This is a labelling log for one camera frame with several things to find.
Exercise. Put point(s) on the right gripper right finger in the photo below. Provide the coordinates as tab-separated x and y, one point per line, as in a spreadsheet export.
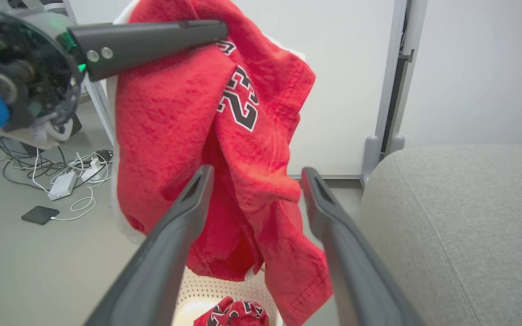
351	271

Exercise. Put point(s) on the left gripper round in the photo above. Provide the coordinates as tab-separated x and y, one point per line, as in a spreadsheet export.
34	77

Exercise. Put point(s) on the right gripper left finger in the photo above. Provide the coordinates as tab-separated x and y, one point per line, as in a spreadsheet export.
166	253

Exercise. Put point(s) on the red number 23 jersey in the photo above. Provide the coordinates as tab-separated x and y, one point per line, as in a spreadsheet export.
170	122

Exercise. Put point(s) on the red garment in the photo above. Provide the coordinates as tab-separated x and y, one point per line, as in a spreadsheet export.
238	314

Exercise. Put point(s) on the white perforated laundry basket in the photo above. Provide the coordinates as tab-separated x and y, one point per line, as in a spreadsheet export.
211	287

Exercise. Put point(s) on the white plug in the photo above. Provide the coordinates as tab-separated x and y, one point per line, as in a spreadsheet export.
92	172

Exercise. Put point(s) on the black box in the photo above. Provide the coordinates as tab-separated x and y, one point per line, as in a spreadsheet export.
76	124

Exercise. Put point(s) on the grey fabric sofa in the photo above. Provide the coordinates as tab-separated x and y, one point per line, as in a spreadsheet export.
465	235

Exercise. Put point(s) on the white power adapter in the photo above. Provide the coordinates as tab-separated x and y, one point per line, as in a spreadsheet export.
63	185

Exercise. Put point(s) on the flat black device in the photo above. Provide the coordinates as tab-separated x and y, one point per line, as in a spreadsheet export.
40	215

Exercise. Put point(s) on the white metal stand frame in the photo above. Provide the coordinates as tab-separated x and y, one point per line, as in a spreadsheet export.
100	104

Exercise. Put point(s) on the grey partition base rail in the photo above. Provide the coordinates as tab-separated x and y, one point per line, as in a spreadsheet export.
329	177

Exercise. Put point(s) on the grey partition post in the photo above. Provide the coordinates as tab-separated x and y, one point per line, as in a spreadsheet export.
408	81
385	90

